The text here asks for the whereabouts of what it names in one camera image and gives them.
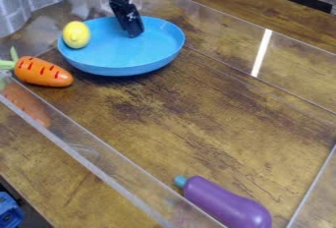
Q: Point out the blue round tray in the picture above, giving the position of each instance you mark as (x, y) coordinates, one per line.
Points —
(115, 55)

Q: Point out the blue object at corner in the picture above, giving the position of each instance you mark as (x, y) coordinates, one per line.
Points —
(11, 213)

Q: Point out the clear acrylic enclosure wall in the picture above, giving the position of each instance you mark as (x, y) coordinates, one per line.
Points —
(239, 111)

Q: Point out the orange toy carrot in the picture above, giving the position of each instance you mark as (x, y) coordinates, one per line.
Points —
(37, 71)

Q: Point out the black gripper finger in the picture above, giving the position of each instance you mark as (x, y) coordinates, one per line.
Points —
(119, 8)
(133, 22)

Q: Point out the purple toy eggplant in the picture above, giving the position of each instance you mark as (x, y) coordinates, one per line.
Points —
(233, 210)

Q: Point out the yellow toy lemon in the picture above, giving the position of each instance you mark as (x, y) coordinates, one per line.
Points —
(77, 34)

